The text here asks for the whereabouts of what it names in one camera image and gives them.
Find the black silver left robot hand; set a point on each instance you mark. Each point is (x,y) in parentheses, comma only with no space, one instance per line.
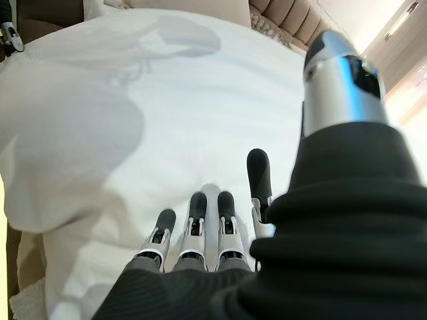
(13,38)

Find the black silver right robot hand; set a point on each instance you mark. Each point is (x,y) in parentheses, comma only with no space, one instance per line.
(333,233)

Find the white duvet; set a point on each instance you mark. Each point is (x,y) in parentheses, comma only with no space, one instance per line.
(166,116)

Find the beige pillow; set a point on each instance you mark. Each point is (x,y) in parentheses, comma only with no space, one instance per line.
(183,10)

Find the grey fringed woven cushion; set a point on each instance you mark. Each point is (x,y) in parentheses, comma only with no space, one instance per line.
(267,26)

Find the brown tufted headboard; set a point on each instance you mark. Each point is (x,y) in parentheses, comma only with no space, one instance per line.
(293,16)

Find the beige bedspread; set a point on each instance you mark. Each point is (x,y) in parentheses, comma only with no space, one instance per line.
(30,266)

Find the silver wall lamp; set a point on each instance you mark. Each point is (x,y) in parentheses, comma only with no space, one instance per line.
(400,20)

